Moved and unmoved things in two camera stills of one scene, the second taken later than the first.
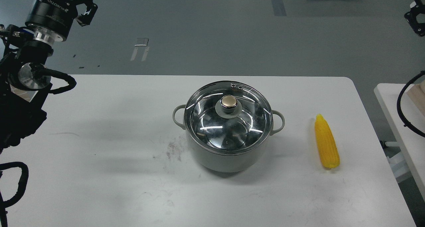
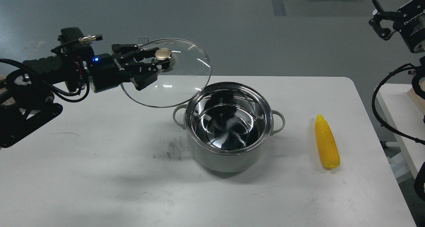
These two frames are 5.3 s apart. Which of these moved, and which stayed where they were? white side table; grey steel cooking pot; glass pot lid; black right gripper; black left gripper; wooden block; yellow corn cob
Moved: black right gripper; glass pot lid; black left gripper
Stayed: yellow corn cob; white side table; grey steel cooking pot; wooden block
